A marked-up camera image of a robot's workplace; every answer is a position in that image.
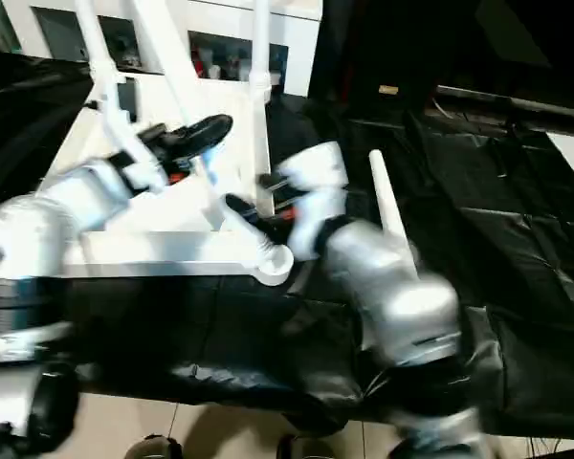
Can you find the white plastic table top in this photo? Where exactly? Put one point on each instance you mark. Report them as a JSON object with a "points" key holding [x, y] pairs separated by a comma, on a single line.
{"points": [[172, 246]]}

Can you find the black right robot foot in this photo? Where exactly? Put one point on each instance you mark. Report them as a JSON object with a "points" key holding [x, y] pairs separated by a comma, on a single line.
{"points": [[306, 448]]}

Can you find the white sideboard cabinet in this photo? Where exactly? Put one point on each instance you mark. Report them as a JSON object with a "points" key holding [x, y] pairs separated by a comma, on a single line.
{"points": [[172, 28]]}

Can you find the small yellow label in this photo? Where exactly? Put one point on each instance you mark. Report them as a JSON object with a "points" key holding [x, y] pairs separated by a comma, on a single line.
{"points": [[388, 90]]}

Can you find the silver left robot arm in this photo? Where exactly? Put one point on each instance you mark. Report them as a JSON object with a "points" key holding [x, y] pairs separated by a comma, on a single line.
{"points": [[43, 229]]}

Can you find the white plastic table leg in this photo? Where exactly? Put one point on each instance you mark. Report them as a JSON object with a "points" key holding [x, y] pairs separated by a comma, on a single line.
{"points": [[95, 38], [262, 48], [387, 205], [172, 62]]}

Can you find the black work mat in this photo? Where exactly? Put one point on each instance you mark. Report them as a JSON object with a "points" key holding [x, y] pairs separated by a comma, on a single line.
{"points": [[507, 263]]}

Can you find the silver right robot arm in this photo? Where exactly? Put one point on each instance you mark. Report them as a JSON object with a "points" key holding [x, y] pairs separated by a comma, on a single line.
{"points": [[397, 296]]}

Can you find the red bottle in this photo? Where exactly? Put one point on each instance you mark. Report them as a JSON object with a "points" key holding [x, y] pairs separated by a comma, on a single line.
{"points": [[199, 59]]}

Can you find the long black pole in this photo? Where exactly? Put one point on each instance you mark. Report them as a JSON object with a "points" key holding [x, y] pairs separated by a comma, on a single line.
{"points": [[516, 102]]}

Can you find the small white jar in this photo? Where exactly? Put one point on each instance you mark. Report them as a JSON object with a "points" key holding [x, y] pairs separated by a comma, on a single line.
{"points": [[214, 72]]}

